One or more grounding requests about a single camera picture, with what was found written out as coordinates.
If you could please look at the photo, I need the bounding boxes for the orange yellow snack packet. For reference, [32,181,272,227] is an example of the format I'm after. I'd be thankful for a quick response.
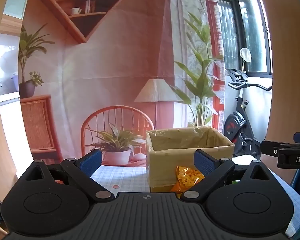
[170,165,206,193]

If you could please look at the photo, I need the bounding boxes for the plaid strawberry tablecloth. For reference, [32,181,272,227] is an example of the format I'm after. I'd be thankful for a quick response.
[90,155,300,232]

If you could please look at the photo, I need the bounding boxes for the taped cardboard box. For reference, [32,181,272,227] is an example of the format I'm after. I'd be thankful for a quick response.
[145,126,235,193]

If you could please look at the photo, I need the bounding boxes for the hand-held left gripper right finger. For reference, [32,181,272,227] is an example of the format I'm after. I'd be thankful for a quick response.
[181,149,277,202]

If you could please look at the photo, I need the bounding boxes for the dark framed window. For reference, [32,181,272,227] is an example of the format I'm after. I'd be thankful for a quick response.
[216,0,275,78]

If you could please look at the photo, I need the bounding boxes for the black exercise bike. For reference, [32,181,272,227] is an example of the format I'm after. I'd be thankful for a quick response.
[221,68,273,158]

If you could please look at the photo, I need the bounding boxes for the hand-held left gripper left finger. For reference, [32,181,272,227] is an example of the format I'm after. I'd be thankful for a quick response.
[19,149,115,202]

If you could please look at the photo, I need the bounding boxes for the white packet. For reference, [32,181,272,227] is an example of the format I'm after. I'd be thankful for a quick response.
[231,155,256,166]

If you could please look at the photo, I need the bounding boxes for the white round mirror on stand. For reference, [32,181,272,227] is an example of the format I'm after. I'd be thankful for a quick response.
[239,48,252,73]

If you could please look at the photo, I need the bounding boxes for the printed room backdrop cloth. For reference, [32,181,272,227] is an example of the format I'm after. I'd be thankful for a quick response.
[18,0,227,167]

